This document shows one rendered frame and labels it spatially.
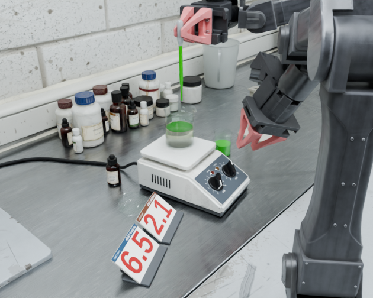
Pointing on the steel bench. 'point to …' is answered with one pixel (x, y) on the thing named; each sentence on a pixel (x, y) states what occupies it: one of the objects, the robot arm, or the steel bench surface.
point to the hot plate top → (154, 152)
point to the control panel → (229, 185)
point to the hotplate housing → (184, 184)
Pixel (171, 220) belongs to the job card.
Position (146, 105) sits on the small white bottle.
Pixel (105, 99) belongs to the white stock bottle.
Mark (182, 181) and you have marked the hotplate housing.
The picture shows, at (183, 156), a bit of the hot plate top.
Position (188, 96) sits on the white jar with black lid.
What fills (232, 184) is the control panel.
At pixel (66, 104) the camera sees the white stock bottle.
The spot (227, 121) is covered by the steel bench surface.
